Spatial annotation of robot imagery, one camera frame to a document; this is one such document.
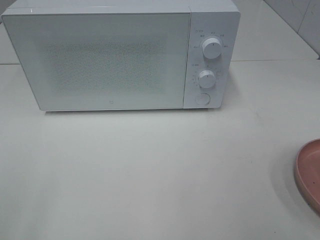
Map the round white door button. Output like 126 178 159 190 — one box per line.
195 93 211 106

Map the white microwave door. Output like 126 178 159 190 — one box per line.
3 13 190 111

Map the pink plate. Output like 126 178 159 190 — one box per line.
294 139 320 215

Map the lower white microwave knob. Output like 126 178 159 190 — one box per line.
198 70 217 89

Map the white microwave knob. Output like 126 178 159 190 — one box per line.
198 70 217 89
200 35 223 60

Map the upper white microwave knob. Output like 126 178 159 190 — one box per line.
200 35 223 60

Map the white microwave oven body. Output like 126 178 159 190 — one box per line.
1 5 240 112

